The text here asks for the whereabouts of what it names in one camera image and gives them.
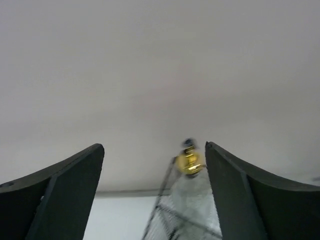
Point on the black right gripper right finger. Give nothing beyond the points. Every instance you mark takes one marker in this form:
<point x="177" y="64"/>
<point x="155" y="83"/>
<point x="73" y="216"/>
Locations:
<point x="254" y="204"/>

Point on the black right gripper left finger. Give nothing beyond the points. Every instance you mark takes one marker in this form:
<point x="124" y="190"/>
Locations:
<point x="53" y="203"/>

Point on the clear glass oil bottle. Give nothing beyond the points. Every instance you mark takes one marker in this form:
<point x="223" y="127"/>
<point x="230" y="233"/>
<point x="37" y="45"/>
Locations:
<point x="190" y="180"/>

